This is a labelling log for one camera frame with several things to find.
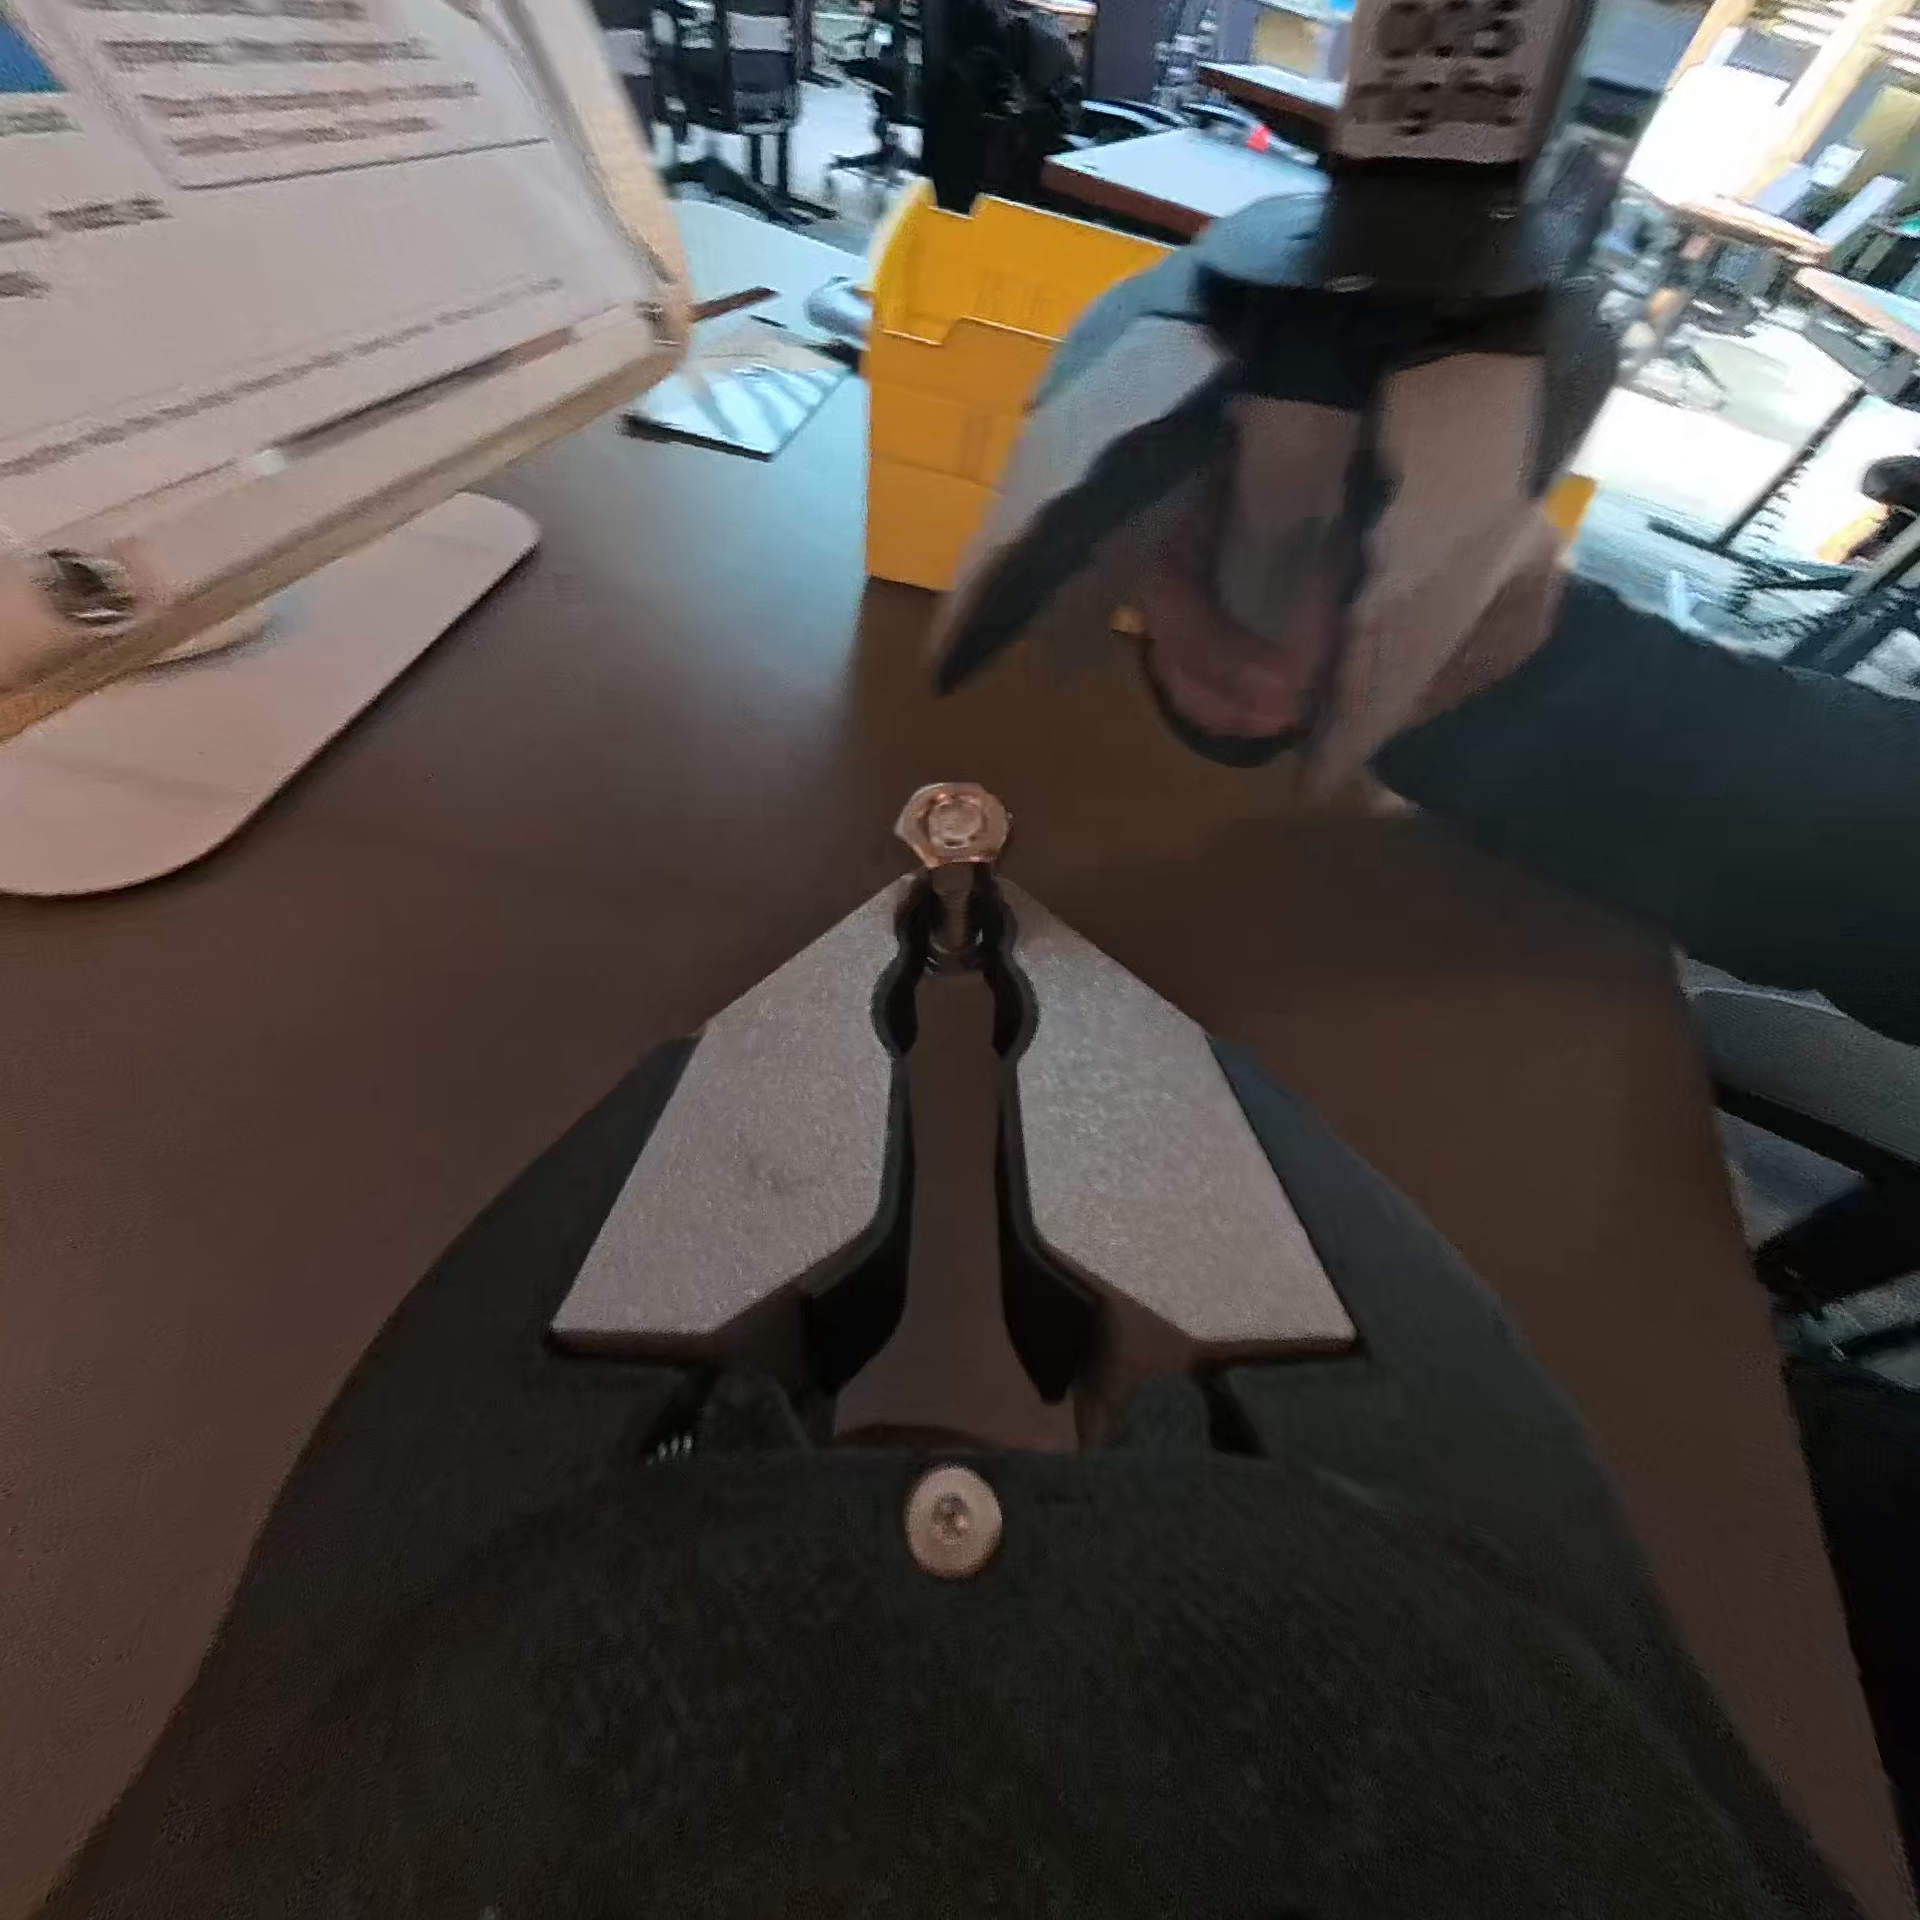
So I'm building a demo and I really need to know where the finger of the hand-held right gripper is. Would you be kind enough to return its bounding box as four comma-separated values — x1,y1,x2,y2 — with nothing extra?
932,272,1231,695
1306,356,1573,801

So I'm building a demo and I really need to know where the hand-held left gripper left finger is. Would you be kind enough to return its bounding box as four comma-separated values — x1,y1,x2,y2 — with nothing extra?
545,871,928,1396

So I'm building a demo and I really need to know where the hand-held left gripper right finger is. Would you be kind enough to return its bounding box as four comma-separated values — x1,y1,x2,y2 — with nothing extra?
981,871,1364,1403

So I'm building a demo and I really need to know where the yellow plastic bin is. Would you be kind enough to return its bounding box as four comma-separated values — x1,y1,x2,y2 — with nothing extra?
858,181,1603,587

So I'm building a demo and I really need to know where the silver bolt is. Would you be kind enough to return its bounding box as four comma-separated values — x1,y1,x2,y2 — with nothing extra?
922,859,999,975

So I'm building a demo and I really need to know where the silver hex nut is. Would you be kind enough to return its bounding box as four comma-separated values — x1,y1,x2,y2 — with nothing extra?
892,781,1017,871

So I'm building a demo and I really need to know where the person's right hand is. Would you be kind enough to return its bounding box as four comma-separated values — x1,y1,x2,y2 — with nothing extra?
1134,495,1346,769

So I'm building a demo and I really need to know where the grey desk with wooden edge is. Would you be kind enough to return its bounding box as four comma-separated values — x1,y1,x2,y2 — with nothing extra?
1040,129,1343,244

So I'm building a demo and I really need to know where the wooden standing desk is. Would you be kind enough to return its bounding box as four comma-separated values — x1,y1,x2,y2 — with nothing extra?
1637,189,1920,663

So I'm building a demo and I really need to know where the black chair with jacket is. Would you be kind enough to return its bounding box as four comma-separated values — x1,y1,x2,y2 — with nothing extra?
922,0,1084,211

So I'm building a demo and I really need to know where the black patterned card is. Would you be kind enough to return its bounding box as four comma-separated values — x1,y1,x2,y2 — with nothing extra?
622,355,852,461

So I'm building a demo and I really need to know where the black office chair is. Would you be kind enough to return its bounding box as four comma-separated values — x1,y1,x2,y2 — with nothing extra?
657,0,814,197

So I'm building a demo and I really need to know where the grey office chair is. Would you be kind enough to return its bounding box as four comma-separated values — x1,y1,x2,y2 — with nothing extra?
1677,985,1920,1352

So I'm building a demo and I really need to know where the printed instruction sheet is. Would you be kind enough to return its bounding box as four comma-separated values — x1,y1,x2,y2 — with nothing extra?
0,0,665,483

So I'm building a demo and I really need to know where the metal page holder wire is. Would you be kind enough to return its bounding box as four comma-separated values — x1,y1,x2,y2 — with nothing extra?
39,545,141,626

